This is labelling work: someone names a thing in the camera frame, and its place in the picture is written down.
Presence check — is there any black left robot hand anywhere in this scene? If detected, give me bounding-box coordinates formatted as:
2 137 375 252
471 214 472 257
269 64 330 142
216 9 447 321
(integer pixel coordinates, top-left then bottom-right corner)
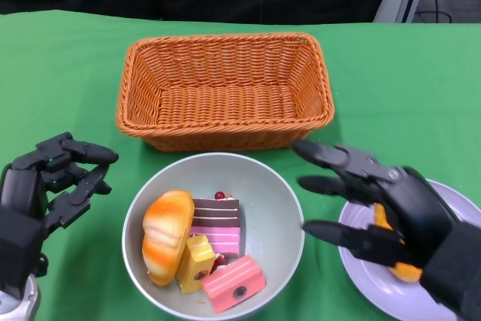
0 132 119 295

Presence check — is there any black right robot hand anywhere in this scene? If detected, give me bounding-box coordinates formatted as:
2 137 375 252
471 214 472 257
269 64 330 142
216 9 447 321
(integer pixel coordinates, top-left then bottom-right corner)
292 139 454 269

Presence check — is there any orange striped croissant bread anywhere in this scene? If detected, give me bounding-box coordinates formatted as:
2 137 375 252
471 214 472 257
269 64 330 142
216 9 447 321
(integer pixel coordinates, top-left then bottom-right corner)
141 189 196 288
373 203 425 284

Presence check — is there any grey-green bowl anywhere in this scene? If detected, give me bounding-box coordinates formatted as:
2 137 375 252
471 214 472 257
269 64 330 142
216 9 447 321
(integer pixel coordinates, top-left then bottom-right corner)
121 152 306 319

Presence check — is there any lavender plate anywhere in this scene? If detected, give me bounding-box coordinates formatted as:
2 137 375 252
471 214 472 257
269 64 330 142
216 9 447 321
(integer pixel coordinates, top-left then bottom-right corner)
337 179 481 321

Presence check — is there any yellow cake block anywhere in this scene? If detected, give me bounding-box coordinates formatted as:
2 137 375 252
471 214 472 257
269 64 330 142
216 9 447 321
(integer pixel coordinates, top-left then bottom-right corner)
176 234 217 295

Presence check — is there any chocolate layered cake slice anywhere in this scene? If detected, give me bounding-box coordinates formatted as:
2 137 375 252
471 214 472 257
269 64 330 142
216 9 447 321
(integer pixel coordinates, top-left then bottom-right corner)
192 191 242 229

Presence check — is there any pink cake block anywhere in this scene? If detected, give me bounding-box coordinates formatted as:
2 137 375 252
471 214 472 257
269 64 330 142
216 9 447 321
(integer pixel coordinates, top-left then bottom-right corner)
201 254 266 314

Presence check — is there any pink layered cake slice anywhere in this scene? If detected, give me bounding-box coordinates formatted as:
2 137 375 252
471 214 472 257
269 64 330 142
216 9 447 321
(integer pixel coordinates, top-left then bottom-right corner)
187 224 242 257

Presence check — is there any orange wicker basket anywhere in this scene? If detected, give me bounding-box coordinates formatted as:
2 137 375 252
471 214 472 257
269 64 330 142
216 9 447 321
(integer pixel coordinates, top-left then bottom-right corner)
115 32 336 153

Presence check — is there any green tablecloth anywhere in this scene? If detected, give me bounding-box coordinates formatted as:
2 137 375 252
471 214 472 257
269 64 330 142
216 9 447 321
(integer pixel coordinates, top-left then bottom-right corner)
0 8 481 321

